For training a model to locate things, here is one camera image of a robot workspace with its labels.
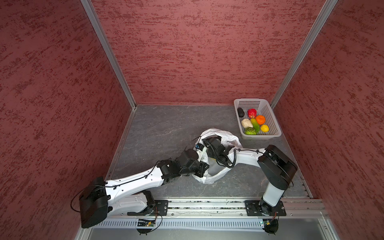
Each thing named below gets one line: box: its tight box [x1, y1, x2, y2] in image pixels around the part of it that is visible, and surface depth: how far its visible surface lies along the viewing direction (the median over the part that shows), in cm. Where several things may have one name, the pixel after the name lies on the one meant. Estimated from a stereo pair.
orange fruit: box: [255, 115, 266, 125], surface depth 108 cm
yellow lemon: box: [260, 124, 270, 133], surface depth 105 cm
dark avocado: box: [237, 107, 245, 118], surface depth 112 cm
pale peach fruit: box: [241, 118, 253, 129], surface depth 105 cm
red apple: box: [247, 108, 257, 119], surface depth 112 cm
